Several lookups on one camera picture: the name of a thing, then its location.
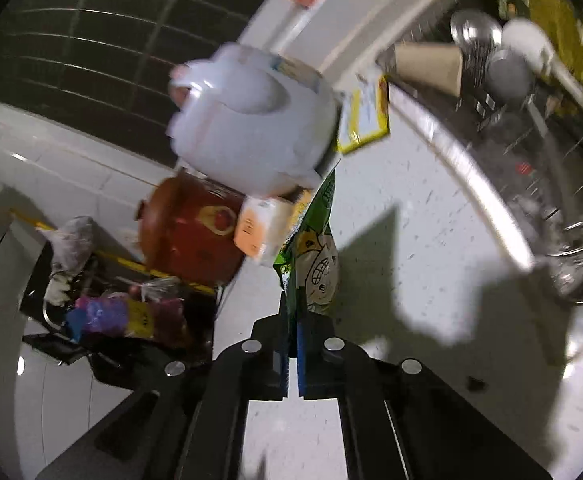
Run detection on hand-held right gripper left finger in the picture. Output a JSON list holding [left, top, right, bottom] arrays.
[[35, 310, 298, 480]]

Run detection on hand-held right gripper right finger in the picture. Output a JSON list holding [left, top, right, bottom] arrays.
[[297, 316, 555, 480]]

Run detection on green snack bag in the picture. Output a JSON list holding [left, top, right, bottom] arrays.
[[272, 167, 341, 361]]

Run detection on white orange tissue pack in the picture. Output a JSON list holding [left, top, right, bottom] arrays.
[[232, 196, 298, 264]]

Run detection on red-brown slow cooker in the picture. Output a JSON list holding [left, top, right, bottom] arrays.
[[136, 174, 248, 289]]

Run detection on purple yellow bag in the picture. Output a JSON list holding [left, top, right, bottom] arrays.
[[65, 291, 156, 342]]

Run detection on grey plastic bag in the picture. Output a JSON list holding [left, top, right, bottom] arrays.
[[48, 215, 95, 277]]

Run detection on white rice cooker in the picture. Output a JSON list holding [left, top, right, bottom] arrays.
[[165, 42, 345, 199]]

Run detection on crumpled yellow snack bag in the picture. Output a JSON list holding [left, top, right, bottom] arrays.
[[335, 74, 391, 157]]

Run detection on stainless steel sink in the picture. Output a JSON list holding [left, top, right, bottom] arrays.
[[381, 0, 583, 306]]

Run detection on red-brown cardboard carton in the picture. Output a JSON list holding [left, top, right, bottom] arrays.
[[377, 40, 465, 99]]

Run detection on metal skimmer spoon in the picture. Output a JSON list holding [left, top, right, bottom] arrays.
[[484, 49, 535, 103]]

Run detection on metal ladle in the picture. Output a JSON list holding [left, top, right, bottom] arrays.
[[449, 7, 503, 63]]

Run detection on white rice spoon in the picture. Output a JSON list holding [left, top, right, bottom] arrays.
[[500, 16, 583, 108]]

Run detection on green dish cloth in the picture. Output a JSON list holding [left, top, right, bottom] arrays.
[[491, 0, 583, 133]]

